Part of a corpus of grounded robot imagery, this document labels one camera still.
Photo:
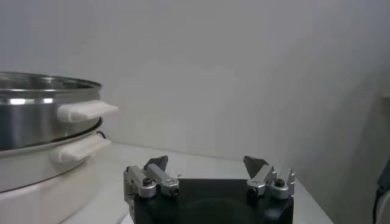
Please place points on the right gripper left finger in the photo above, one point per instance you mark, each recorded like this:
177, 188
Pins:
158, 176

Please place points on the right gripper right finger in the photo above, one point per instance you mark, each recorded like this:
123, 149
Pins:
265, 176

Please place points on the stainless steel steamer basket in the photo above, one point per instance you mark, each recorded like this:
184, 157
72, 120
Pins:
30, 121

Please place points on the cream electric cooker pot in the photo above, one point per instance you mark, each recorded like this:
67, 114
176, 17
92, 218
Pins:
24, 176

